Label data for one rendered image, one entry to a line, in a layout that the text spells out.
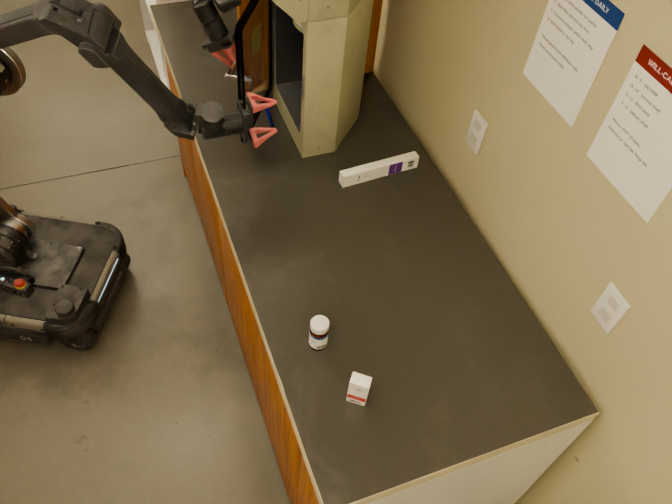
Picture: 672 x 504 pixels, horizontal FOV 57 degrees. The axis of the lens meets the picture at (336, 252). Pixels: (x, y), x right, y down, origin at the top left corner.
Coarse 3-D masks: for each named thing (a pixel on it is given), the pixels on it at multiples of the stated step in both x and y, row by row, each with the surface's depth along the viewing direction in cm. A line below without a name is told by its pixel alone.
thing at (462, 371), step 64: (192, 0) 250; (192, 64) 223; (192, 128) 202; (384, 128) 209; (256, 192) 186; (320, 192) 188; (384, 192) 190; (448, 192) 192; (256, 256) 171; (320, 256) 172; (384, 256) 174; (448, 256) 176; (256, 320) 161; (384, 320) 160; (448, 320) 162; (512, 320) 163; (320, 384) 148; (384, 384) 149; (448, 384) 150; (512, 384) 152; (576, 384) 153; (320, 448) 138; (384, 448) 139; (448, 448) 140; (512, 448) 144
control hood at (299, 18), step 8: (272, 0) 152; (280, 0) 153; (288, 0) 154; (296, 0) 154; (304, 0) 155; (288, 8) 155; (296, 8) 156; (304, 8) 157; (296, 16) 158; (304, 16) 159
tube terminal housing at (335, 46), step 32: (320, 0) 157; (352, 0) 162; (320, 32) 164; (352, 32) 172; (320, 64) 172; (352, 64) 183; (320, 96) 180; (352, 96) 195; (288, 128) 204; (320, 128) 190
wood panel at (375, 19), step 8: (248, 0) 190; (376, 0) 206; (240, 8) 191; (376, 8) 209; (240, 16) 193; (376, 16) 211; (376, 24) 213; (376, 32) 216; (368, 40) 217; (376, 40) 219; (368, 48) 220; (368, 56) 223; (368, 64) 225; (368, 72) 228
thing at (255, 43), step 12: (252, 0) 169; (264, 0) 179; (252, 12) 170; (264, 12) 182; (252, 24) 173; (264, 24) 185; (252, 36) 175; (264, 36) 187; (252, 48) 178; (264, 48) 190; (252, 60) 180; (264, 60) 193; (252, 72) 183; (264, 72) 197; (252, 84) 186; (264, 84) 200; (240, 96) 177
